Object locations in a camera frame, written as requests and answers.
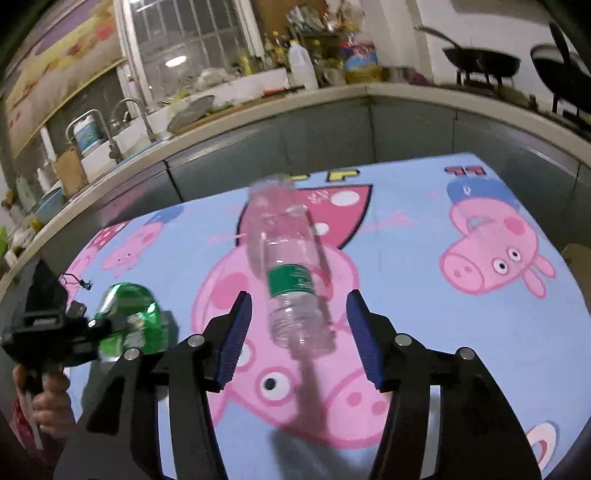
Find wooden spice rack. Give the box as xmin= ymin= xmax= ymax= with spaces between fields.
xmin=295 ymin=30 xmax=352 ymax=86

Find steel kitchen faucet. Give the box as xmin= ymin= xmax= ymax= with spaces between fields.
xmin=66 ymin=109 xmax=118 ymax=162
xmin=111 ymin=98 xmax=155 ymax=141

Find pile of food packets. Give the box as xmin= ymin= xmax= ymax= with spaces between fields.
xmin=286 ymin=4 xmax=365 ymax=33

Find white plastic jug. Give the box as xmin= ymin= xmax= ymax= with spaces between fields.
xmin=287 ymin=39 xmax=319 ymax=90

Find large cooking oil bottle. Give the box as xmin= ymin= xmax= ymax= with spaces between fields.
xmin=342 ymin=32 xmax=384 ymax=85

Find black gas stove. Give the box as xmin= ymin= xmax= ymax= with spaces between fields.
xmin=443 ymin=69 xmax=591 ymax=134

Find colourful wall poster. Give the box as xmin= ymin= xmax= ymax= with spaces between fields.
xmin=4 ymin=0 xmax=130 ymax=155

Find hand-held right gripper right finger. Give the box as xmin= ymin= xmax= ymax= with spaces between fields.
xmin=346 ymin=288 xmax=541 ymax=480

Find barred kitchen window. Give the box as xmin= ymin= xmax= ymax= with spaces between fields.
xmin=115 ymin=0 xmax=259 ymax=107

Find white plastic tub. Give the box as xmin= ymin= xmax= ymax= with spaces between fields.
xmin=157 ymin=68 xmax=289 ymax=121

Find person's left hand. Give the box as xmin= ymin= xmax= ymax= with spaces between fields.
xmin=13 ymin=364 xmax=77 ymax=439

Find grey kitchen cabinets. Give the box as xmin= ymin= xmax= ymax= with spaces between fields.
xmin=0 ymin=88 xmax=591 ymax=315

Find clear plastic bottle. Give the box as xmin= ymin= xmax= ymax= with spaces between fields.
xmin=247 ymin=173 xmax=335 ymax=358

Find black wok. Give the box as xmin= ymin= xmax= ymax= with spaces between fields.
xmin=416 ymin=25 xmax=522 ymax=86

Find white blue detergent jug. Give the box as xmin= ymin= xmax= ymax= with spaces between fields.
xmin=74 ymin=115 xmax=103 ymax=155

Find green foil snack bag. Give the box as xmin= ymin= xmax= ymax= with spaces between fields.
xmin=95 ymin=282 xmax=174 ymax=358

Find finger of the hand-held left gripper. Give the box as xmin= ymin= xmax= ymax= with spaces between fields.
xmin=87 ymin=316 xmax=116 ymax=347

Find light blue plastic basin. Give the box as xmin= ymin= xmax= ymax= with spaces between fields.
xmin=32 ymin=187 xmax=65 ymax=222

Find row of condiment bottles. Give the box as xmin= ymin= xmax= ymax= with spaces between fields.
xmin=240 ymin=32 xmax=289 ymax=77

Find small wooden cutting board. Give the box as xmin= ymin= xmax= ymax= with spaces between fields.
xmin=53 ymin=148 xmax=88 ymax=197

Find black pan with lid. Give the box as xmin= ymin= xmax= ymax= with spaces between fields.
xmin=531 ymin=23 xmax=591 ymax=132

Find cartoon pig printed blanket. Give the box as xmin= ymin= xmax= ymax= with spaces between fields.
xmin=60 ymin=152 xmax=591 ymax=480

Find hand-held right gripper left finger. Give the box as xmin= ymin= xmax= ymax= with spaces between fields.
xmin=55 ymin=291 xmax=253 ymax=480

